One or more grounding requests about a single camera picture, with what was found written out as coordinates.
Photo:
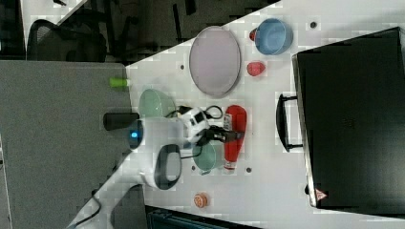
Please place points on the green metal cup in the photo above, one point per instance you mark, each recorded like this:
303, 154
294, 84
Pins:
209, 157

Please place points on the green perforated colander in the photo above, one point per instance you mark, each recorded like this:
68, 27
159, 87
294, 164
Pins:
154, 103

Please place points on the black toaster oven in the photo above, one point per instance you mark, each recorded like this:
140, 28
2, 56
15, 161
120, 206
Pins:
350, 98

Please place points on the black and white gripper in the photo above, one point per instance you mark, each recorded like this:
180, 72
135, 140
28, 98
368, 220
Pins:
197, 129

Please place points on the orange slice toy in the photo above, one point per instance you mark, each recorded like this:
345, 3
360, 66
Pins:
201, 200

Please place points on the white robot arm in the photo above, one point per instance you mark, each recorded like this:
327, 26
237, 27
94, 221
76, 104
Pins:
155, 157

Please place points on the green marker pen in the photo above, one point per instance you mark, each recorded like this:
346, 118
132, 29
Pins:
117, 82

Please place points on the red ketchup bottle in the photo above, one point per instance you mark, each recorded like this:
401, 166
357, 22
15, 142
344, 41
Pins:
235, 120

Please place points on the blue bowl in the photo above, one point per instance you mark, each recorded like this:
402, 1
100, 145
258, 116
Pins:
273, 36

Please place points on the round grey plate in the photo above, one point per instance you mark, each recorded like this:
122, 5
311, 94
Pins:
215, 61

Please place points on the black office chair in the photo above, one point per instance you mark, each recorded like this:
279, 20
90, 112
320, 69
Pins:
70, 43

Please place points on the red toy strawberry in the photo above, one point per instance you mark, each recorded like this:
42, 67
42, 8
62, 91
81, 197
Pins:
255, 68
252, 35

